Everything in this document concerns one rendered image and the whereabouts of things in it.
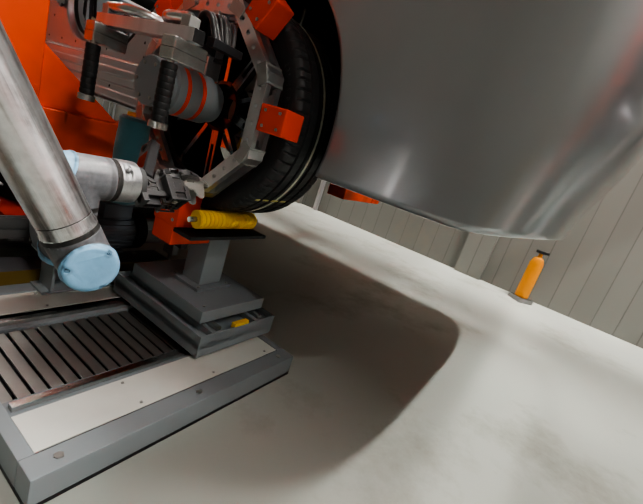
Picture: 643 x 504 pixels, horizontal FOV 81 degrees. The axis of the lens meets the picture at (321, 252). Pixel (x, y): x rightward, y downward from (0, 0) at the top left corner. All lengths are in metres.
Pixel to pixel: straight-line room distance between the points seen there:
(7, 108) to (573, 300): 4.61
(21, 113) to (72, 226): 0.17
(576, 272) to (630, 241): 0.53
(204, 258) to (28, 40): 0.81
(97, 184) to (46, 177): 0.18
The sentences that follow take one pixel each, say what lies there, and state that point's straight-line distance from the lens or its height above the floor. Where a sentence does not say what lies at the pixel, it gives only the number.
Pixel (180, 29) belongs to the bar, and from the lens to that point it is 1.02.
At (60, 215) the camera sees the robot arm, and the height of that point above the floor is 0.60.
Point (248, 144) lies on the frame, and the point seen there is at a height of 0.77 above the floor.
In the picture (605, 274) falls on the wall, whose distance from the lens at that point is 4.71.
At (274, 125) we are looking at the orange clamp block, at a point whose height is 0.84.
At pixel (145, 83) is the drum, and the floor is 0.84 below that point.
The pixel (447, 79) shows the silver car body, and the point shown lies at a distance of 0.99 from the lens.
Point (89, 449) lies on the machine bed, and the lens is 1.03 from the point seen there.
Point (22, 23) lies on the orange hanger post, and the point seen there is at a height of 0.89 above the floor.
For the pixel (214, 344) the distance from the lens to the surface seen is 1.32.
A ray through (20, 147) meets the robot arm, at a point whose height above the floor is 0.69.
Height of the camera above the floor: 0.81
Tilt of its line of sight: 14 degrees down
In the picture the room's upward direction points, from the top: 18 degrees clockwise
